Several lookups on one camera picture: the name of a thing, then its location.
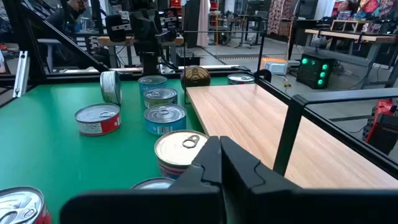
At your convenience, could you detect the green table mat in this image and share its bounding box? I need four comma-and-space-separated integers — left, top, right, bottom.
0, 76, 231, 224

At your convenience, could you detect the black computer with green fans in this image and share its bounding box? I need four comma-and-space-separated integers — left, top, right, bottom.
296, 52, 335, 90

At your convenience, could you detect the silver aluminium bracket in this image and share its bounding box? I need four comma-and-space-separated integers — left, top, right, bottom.
12, 50, 31, 99

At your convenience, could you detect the red label seafood can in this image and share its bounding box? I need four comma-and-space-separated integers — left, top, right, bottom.
226, 73, 256, 86
0, 186, 53, 224

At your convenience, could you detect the colourful patchwork fabric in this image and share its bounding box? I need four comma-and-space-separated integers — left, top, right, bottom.
357, 0, 398, 19

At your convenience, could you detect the wooden shelf with black frame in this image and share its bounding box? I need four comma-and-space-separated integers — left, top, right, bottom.
183, 29, 398, 190

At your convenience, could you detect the red and black device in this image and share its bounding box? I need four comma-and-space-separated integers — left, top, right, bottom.
362, 98, 398, 156

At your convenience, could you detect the black upright panel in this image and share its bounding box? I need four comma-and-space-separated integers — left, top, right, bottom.
182, 0, 201, 49

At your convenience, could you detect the hanging patterned fabric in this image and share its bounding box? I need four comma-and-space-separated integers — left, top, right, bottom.
267, 0, 295, 37

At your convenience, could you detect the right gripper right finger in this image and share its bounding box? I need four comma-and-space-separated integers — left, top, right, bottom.
220, 136, 398, 224

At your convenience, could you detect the blue label seafood can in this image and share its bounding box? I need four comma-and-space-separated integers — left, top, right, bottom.
99, 70, 123, 106
137, 75, 169, 93
144, 103, 188, 137

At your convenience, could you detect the long wooden table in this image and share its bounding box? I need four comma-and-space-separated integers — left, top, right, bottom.
304, 19, 398, 91

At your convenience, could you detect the wooden background workbench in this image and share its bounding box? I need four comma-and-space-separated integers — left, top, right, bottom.
97, 34, 185, 68

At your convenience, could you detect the Bumble Bee light tuna can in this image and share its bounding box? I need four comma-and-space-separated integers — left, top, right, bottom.
129, 177, 175, 190

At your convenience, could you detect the gold-lidded striped label can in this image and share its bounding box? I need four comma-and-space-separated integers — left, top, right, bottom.
154, 129, 210, 180
180, 65, 212, 88

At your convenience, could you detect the orange and white box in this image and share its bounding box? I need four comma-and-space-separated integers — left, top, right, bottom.
260, 57, 289, 77

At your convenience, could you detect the person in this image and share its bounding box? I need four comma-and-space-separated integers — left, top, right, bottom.
46, 0, 91, 35

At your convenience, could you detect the red and white label can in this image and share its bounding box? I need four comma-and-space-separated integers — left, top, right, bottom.
74, 103, 122, 137

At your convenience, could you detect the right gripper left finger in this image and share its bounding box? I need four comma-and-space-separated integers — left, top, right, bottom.
58, 136, 226, 224

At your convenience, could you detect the white curtain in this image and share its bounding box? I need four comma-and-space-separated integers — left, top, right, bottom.
196, 0, 210, 48

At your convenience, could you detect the green label tuna can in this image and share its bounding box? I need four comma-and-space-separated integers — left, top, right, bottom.
143, 86, 178, 109

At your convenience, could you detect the person's hand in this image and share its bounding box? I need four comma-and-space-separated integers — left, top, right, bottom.
68, 0, 88, 12

